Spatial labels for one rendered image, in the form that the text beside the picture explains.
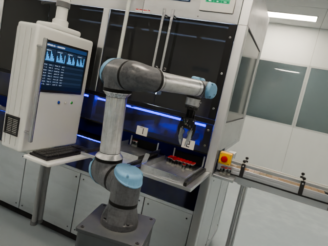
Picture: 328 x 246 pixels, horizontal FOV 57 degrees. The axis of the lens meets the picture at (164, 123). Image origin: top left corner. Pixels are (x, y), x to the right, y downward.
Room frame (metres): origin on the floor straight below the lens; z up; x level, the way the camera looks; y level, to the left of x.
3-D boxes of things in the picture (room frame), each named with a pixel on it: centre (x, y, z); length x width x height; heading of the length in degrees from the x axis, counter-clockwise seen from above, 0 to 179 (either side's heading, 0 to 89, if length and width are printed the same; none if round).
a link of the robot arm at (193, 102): (1.58, -0.13, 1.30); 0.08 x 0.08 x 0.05
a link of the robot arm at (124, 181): (1.16, 0.10, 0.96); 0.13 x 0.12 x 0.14; 46
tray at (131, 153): (1.96, 0.17, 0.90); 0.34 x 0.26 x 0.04; 159
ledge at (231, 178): (1.89, -0.45, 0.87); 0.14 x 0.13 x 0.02; 159
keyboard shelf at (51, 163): (1.88, 0.62, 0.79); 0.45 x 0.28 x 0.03; 157
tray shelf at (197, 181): (1.83, 0.04, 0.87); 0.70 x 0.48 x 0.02; 69
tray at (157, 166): (1.73, -0.11, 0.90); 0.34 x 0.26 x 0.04; 159
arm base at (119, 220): (1.15, 0.09, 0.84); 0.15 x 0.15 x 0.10
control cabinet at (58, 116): (1.97, 0.78, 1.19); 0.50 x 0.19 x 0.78; 157
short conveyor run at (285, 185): (1.89, -0.74, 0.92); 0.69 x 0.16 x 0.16; 69
